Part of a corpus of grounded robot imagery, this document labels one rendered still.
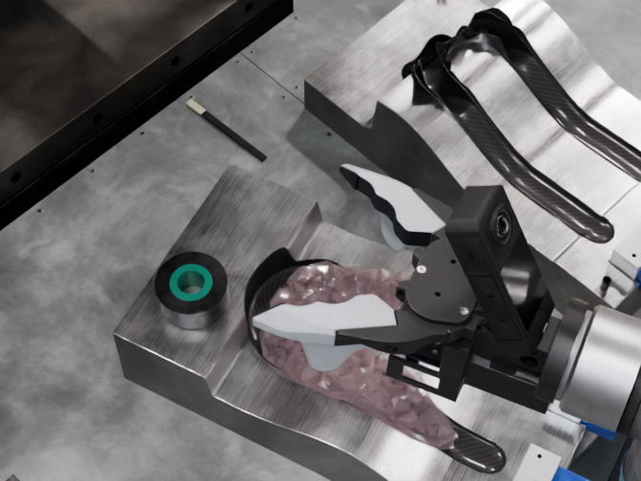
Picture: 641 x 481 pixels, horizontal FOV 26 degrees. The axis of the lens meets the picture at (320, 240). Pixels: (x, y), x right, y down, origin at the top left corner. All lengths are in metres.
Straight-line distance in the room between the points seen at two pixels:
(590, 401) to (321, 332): 0.18
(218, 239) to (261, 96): 0.32
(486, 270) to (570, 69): 0.93
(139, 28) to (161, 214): 0.32
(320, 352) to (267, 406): 0.61
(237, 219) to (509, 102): 0.37
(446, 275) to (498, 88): 0.81
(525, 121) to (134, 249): 0.50
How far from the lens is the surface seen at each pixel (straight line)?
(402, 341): 0.89
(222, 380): 1.54
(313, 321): 0.89
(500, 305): 0.89
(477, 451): 1.54
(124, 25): 1.97
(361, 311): 0.90
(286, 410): 1.52
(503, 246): 0.86
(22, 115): 1.89
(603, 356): 0.90
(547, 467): 1.51
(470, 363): 0.95
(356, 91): 1.78
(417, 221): 0.95
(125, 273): 1.71
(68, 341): 1.67
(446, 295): 0.91
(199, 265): 1.53
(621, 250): 1.61
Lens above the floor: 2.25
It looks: 58 degrees down
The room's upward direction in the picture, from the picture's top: straight up
